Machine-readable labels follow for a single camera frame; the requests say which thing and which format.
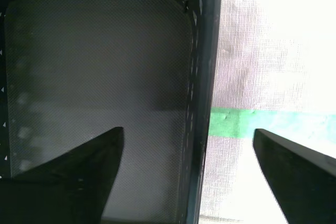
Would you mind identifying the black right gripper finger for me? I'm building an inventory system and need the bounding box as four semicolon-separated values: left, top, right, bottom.
0;126;124;224
253;128;336;224

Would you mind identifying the black perforated plastic basket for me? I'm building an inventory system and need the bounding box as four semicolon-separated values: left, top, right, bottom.
0;0;223;224

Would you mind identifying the long green tape strip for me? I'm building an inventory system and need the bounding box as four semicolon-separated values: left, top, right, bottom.
208;107;336;141

